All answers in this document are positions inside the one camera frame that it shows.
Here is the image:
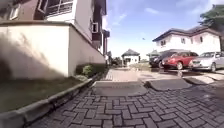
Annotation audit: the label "distant trees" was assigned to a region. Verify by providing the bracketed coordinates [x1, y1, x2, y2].
[110, 56, 123, 66]

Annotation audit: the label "pale boundary wall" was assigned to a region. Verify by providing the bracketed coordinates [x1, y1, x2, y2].
[0, 20, 107, 81]

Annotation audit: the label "green hedge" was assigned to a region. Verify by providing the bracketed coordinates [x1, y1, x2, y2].
[74, 63, 108, 79]

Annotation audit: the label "red car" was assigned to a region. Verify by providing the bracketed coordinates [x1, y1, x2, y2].
[161, 50, 200, 71]

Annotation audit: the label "brick paved road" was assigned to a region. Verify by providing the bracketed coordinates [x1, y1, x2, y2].
[28, 68, 224, 128]

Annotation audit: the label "silver car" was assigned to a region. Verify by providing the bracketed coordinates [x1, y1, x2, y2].
[188, 51, 224, 73]

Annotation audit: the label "black car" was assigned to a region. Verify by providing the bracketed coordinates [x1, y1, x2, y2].
[148, 49, 183, 69]

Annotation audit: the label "white two-storey house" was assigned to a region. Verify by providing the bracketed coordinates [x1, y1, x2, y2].
[152, 25, 224, 56]

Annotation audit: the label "tree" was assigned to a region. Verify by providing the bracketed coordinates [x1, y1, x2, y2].
[198, 3, 224, 34]

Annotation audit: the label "concrete speed bump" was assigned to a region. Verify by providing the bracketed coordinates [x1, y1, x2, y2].
[90, 73, 224, 98]

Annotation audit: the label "small white house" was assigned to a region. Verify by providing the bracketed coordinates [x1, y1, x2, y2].
[120, 48, 141, 66]

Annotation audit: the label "concrete kerb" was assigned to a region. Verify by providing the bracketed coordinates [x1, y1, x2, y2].
[0, 71, 104, 128]

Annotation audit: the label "grass strip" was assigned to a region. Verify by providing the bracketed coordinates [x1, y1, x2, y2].
[0, 74, 89, 114]

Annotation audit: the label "multi-storey building with balcony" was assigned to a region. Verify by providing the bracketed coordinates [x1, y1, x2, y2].
[0, 0, 108, 56]

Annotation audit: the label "small house with dark roof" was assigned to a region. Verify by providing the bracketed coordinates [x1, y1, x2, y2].
[145, 49, 162, 61]

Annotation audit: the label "grass patch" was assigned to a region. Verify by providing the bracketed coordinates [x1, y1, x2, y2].
[128, 61, 153, 72]

